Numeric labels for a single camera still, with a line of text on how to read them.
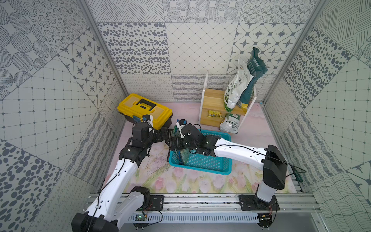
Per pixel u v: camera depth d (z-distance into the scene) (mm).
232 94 812
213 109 897
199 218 701
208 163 881
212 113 1041
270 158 440
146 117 670
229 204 747
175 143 673
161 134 677
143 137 572
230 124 982
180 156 796
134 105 954
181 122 702
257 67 687
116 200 410
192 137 587
